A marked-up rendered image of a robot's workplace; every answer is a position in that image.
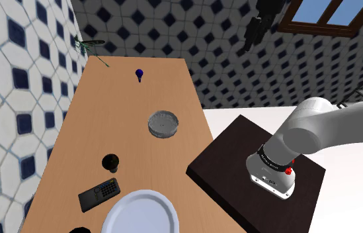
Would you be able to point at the brown framed window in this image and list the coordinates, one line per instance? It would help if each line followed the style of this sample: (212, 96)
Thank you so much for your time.
(328, 14)

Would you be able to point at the black cup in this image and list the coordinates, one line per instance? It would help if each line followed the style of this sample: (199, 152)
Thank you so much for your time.
(110, 162)

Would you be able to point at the blue light bulb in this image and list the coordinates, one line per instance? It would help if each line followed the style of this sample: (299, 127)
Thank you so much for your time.
(139, 74)

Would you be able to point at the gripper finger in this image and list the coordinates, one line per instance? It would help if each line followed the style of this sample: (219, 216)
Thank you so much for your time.
(265, 27)
(252, 32)

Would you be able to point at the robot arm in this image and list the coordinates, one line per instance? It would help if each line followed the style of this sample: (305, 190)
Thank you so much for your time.
(310, 132)

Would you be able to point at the grey round glass dish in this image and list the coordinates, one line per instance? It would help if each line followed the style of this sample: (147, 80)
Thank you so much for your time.
(163, 124)

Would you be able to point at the wooden table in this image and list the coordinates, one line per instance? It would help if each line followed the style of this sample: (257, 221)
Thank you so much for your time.
(126, 103)

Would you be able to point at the white plate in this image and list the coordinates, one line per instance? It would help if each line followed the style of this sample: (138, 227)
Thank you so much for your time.
(141, 213)

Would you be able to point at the green dragonfly figure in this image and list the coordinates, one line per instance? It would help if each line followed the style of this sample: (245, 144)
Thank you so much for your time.
(88, 45)

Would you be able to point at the black round object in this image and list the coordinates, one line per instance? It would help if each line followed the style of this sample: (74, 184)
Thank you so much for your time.
(80, 230)

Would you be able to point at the black remote control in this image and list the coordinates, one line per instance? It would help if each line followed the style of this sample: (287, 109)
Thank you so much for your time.
(99, 195)

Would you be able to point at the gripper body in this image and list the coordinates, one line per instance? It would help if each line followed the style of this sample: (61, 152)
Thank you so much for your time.
(269, 6)

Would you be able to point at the dark robot stand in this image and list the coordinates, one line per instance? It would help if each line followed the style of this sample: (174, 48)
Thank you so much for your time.
(226, 171)

